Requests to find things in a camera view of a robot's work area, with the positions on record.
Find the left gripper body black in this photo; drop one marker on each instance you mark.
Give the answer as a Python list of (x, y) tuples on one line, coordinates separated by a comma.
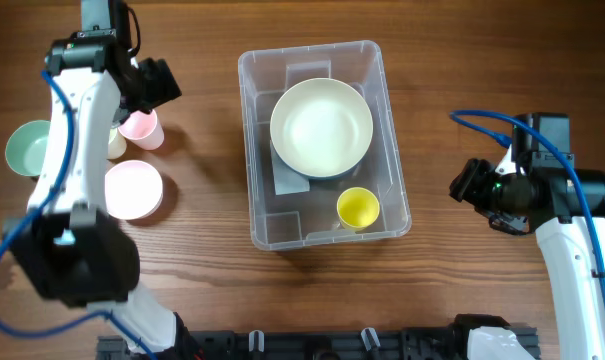
[(154, 84)]

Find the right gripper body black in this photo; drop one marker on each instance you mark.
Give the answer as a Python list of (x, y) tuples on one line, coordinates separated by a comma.
[(480, 183)]

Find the pink cup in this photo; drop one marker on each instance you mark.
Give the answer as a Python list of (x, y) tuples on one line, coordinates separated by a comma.
[(144, 130)]

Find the cream cup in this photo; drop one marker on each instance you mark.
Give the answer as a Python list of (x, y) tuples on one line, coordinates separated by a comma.
[(116, 145)]

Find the pink bowl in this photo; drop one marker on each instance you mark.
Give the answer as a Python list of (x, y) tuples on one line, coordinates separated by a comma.
[(134, 189)]

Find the green bowl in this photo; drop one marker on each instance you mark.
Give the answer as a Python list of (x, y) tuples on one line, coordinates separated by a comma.
[(26, 148)]

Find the yellow cup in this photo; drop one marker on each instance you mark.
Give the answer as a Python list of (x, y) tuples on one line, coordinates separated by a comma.
[(357, 208)]

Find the blue plate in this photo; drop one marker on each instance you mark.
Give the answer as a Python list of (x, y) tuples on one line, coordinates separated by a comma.
[(321, 162)]

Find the cream plate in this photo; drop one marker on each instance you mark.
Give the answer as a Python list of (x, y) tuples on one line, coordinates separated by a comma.
[(323, 112)]

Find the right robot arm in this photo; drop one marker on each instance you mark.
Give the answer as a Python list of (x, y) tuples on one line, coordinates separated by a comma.
[(569, 223)]

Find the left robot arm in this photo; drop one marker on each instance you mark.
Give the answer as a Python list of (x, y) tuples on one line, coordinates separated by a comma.
[(67, 244)]

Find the white label in container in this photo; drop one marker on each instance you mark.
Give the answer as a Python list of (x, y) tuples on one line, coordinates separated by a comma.
[(286, 181)]

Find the clear plastic storage container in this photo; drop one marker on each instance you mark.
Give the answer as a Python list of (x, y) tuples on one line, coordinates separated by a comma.
[(295, 221)]

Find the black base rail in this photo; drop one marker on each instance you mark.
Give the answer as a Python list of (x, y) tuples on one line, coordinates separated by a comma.
[(408, 343)]

